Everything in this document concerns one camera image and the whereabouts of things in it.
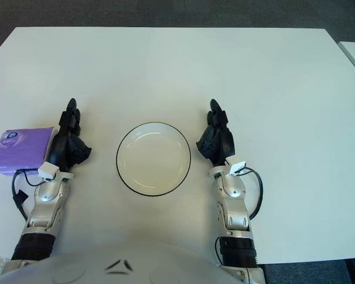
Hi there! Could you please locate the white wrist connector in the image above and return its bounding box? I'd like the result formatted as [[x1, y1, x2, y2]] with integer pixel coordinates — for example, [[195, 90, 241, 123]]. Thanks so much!
[[225, 156, 247, 176], [37, 162, 60, 180]]

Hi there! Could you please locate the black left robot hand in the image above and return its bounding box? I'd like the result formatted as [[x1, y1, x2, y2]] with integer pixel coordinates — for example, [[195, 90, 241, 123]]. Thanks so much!
[[48, 98, 92, 172]]

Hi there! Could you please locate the purple tissue paper pack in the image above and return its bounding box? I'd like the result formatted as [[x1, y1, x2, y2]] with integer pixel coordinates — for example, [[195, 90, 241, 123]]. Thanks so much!
[[0, 126, 59, 175]]

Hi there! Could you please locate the white left wrist connector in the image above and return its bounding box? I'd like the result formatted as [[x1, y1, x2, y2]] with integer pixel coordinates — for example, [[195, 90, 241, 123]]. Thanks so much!
[[37, 162, 60, 180]]

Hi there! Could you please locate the white right wrist connector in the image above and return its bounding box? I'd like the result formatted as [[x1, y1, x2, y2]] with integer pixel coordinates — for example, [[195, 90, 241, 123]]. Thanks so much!
[[225, 156, 247, 176]]

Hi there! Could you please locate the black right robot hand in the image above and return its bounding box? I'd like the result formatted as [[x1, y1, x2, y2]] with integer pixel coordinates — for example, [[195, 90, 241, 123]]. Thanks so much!
[[195, 98, 236, 168]]

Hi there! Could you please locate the white plate with black rim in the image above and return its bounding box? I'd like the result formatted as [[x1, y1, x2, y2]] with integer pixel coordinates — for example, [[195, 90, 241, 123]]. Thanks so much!
[[115, 121, 192, 198]]

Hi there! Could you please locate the silver robot torso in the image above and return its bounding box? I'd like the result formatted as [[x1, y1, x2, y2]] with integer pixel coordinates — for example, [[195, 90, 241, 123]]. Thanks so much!
[[0, 239, 267, 284]]

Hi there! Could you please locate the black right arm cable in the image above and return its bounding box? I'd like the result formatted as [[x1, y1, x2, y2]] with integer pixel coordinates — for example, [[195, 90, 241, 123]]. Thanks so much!
[[239, 167, 264, 220]]

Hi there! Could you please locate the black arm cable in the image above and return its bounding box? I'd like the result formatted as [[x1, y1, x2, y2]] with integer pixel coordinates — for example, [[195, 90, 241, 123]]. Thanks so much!
[[11, 169, 41, 221], [239, 167, 264, 220]]

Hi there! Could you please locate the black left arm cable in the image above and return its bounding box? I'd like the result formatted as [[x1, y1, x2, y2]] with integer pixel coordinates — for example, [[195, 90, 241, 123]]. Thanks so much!
[[11, 169, 41, 221]]

